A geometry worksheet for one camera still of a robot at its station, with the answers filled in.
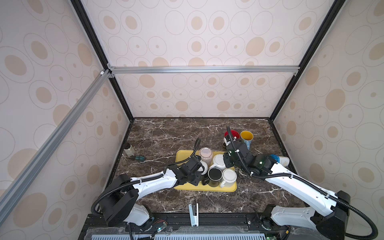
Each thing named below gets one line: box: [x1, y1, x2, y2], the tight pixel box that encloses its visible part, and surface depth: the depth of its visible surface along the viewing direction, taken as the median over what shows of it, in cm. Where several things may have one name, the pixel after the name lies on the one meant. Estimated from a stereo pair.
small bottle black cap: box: [123, 142, 135, 157], surface depth 96 cm
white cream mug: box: [220, 168, 237, 188], surface depth 83 cm
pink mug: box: [199, 147, 213, 167], surface depth 89 cm
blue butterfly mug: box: [240, 130, 254, 150], surface depth 97 cm
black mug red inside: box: [201, 167, 223, 187], surface depth 83 cm
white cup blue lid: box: [269, 154, 290, 167], surface depth 91 cm
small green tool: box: [130, 155, 145, 161], surface depth 97 cm
